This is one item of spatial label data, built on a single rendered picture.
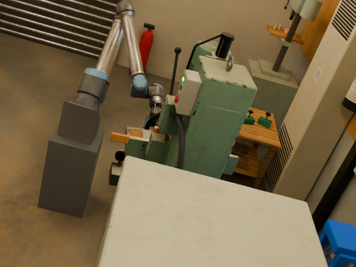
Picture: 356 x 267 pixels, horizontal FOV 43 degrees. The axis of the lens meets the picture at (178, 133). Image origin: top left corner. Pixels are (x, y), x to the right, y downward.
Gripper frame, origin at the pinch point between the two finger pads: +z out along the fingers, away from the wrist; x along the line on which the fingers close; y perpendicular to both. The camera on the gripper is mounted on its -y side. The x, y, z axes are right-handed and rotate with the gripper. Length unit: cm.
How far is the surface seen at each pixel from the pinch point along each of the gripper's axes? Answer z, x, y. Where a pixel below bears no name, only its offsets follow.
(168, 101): 48, -13, 81
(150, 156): 57, -13, 51
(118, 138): 40, -27, 38
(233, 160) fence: 43, 35, 40
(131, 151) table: 45, -20, 35
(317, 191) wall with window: -8, 149, -48
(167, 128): 55, -11, 71
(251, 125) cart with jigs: -58, 93, -40
